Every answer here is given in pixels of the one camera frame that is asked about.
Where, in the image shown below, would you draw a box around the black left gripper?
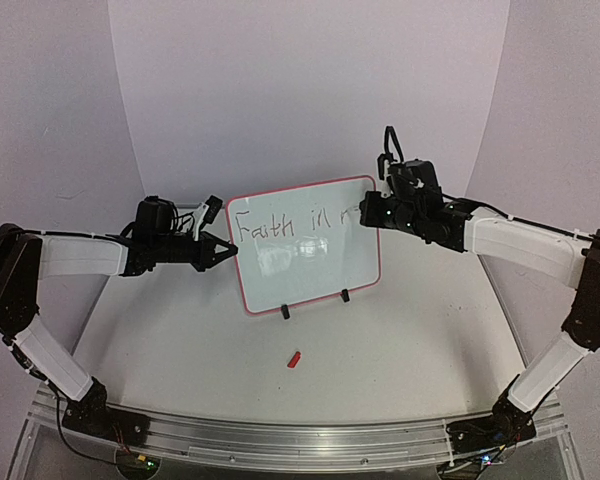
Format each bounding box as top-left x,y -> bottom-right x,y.
152,230 -> 237,271

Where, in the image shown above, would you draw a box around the pink framed whiteboard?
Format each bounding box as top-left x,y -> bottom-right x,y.
226,175 -> 381,315

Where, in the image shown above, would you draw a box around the red marker cap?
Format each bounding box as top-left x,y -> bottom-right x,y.
287,351 -> 301,369

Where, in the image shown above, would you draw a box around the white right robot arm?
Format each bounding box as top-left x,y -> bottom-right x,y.
360,153 -> 600,413

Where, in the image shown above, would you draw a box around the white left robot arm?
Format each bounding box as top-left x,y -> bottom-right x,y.
0,196 -> 238,435

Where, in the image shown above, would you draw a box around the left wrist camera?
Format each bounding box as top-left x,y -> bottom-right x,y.
191,195 -> 223,241

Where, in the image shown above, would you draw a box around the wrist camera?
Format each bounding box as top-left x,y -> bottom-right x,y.
376,126 -> 404,198
191,195 -> 223,241

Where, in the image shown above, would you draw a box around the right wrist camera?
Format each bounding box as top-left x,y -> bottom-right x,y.
376,126 -> 404,198

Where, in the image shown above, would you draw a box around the wire whiteboard stand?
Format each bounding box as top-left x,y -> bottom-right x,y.
279,289 -> 350,321

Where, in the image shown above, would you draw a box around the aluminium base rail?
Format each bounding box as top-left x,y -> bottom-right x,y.
27,389 -> 566,474

